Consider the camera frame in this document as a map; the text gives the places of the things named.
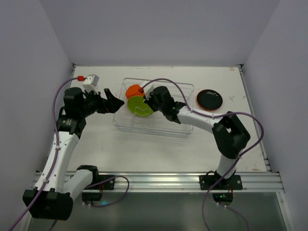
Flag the orange plastic cup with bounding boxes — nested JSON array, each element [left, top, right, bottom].
[[125, 84, 145, 99]]

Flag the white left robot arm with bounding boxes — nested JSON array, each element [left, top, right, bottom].
[[23, 87, 108, 220]]

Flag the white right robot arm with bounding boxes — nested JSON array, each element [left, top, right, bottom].
[[143, 86, 251, 179]]

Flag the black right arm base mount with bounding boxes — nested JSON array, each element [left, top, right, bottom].
[[199, 171, 243, 206]]

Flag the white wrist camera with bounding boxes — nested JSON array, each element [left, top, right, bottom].
[[138, 80, 155, 100], [77, 74, 99, 94]]

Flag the green plastic plate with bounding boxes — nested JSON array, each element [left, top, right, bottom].
[[127, 96, 154, 117]]

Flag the black plastic plate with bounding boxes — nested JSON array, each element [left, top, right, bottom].
[[196, 90, 223, 111]]

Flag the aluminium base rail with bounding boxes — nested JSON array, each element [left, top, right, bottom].
[[100, 172, 284, 193]]

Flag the black left finger, left gripper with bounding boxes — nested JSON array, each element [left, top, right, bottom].
[[103, 88, 125, 114]]

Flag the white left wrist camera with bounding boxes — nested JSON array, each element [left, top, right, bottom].
[[77, 74, 99, 94]]

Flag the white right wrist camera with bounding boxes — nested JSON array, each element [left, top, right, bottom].
[[138, 80, 155, 100]]

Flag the orange plastic plate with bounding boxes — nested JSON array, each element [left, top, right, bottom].
[[196, 97, 223, 111]]

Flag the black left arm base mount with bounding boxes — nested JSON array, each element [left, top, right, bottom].
[[81, 180, 115, 204]]

